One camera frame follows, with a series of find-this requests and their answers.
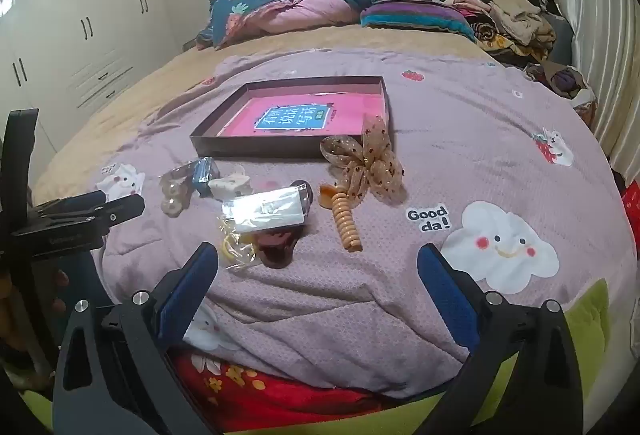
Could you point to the white packet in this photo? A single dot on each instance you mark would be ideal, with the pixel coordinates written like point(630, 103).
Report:
point(270, 210)

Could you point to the pink shallow box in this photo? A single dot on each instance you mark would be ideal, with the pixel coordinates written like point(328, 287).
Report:
point(210, 146)

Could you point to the cream claw hair clip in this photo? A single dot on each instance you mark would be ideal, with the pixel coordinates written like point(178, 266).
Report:
point(227, 185)

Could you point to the person's left hand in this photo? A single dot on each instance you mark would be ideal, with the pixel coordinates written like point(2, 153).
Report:
point(59, 277)

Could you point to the red floral blanket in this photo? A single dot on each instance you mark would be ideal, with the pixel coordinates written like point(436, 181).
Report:
point(300, 400)

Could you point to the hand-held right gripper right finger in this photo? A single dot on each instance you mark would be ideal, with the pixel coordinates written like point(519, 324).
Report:
point(445, 295)

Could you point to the orange spiral hair clip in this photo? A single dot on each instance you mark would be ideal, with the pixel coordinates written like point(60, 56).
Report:
point(346, 222)

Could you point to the small orange hair clip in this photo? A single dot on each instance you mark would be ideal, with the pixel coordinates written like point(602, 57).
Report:
point(327, 194)

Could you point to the pink book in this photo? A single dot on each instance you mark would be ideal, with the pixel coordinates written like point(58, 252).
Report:
point(350, 112)

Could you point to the pile of clothes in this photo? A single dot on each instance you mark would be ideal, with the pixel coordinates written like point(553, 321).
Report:
point(515, 15)

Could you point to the clear bag with blue item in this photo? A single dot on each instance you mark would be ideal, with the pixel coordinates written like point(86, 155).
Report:
point(172, 202)

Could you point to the striped pillow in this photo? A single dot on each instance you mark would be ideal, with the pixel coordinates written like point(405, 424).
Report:
point(415, 15)

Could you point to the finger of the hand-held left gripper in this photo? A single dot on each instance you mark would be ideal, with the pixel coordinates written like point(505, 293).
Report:
point(85, 201)
point(120, 210)

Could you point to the white curtain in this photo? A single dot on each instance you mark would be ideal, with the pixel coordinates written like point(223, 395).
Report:
point(600, 15)

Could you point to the tan polka dot hair bow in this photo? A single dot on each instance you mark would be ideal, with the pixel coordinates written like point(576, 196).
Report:
point(370, 160)

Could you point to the green sheet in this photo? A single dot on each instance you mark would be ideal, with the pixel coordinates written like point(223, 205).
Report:
point(585, 310)

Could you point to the fabric bag with clothes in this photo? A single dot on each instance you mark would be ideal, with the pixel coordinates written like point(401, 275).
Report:
point(565, 82)

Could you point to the white wardrobe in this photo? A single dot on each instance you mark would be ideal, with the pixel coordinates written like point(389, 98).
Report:
point(75, 15)

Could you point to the purple cartoon print blanket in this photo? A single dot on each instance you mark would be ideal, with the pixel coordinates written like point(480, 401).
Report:
point(450, 155)

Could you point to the floral pink and blue quilt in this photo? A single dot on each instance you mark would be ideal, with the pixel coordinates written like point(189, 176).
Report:
point(300, 10)

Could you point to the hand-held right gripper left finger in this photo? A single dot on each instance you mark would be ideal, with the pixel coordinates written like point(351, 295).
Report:
point(187, 295)

